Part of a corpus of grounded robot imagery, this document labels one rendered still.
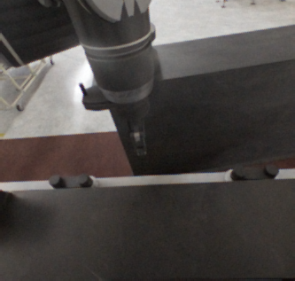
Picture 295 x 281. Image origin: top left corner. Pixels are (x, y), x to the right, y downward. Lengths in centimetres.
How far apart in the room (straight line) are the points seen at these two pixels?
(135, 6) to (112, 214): 36
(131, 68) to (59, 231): 35
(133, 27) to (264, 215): 40
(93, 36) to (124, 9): 5
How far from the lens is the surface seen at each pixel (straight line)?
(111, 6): 23
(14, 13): 51
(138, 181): 45
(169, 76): 65
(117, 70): 26
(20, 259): 46
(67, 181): 48
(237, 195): 41
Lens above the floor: 124
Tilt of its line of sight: 50 degrees down
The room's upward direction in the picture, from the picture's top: 7 degrees counter-clockwise
